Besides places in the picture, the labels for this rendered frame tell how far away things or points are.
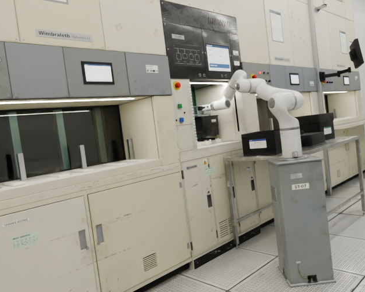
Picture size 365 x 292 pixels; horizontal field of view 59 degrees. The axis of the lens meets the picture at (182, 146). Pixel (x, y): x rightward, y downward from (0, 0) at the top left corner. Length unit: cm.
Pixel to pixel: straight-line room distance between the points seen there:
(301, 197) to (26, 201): 152
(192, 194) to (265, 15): 199
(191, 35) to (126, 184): 125
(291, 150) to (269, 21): 180
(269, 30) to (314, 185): 191
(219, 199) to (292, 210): 76
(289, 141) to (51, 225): 145
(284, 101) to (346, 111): 358
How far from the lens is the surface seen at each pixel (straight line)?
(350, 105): 558
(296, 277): 223
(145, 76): 220
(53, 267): 192
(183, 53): 250
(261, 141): 253
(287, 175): 204
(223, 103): 274
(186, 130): 240
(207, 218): 256
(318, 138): 292
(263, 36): 346
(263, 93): 226
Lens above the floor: 103
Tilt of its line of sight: 3 degrees down
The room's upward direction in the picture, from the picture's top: 7 degrees counter-clockwise
